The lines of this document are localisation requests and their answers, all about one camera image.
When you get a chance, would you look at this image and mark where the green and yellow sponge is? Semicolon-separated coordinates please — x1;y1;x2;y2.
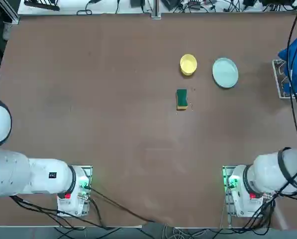
176;88;189;111

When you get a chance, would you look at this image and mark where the small yellow dish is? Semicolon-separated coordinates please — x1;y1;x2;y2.
180;54;198;76

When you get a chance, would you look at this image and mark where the pale green plate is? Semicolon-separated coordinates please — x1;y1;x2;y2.
211;57;239;89

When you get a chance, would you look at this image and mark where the person's foot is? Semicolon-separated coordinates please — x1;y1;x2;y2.
2;21;14;41

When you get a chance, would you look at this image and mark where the aluminium corner profile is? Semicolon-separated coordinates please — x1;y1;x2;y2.
0;0;20;25

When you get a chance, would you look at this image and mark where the grey metal mount plate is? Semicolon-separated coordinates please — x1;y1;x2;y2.
222;165;241;229
68;164;93;217

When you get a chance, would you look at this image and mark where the thick dark base cable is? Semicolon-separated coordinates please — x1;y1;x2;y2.
88;186;156;224

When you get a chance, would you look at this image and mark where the aluminium profile post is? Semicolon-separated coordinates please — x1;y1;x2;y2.
151;0;162;19

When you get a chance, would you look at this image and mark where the black base cable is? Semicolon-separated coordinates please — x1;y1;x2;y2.
10;195;64;217

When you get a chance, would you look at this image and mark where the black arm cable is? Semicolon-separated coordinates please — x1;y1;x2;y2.
287;3;297;146
289;37;297;100

